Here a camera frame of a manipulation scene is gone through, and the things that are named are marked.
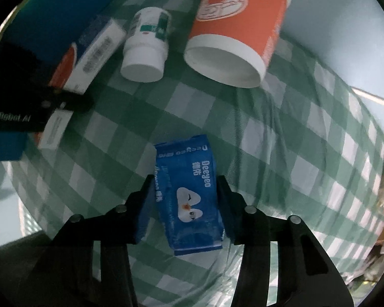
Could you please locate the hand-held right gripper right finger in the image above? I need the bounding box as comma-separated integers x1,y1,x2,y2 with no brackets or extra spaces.
216,176,354,307

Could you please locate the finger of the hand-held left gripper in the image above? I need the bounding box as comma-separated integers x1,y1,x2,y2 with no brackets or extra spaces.
46,85,95,114

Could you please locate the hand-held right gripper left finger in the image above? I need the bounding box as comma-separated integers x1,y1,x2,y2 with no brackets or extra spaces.
35,175,156,307

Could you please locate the blue tissue pack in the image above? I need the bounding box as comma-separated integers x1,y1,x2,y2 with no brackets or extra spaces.
154,134,226,257

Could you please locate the red white medicine carton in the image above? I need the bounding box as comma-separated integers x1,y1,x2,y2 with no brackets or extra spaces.
35,15,127,150

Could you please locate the blue cardboard box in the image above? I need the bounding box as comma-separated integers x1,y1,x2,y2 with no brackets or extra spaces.
0,0,116,162

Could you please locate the white green-label medicine bottle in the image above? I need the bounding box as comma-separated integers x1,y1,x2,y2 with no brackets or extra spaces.
120,6,173,83

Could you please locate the green checkered tablecloth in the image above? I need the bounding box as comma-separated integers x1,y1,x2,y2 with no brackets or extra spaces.
6,0,384,307

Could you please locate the orange paper cup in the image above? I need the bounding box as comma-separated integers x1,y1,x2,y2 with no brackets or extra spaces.
183,0,292,89

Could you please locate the white cable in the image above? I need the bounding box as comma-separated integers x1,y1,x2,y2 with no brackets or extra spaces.
349,86,384,108

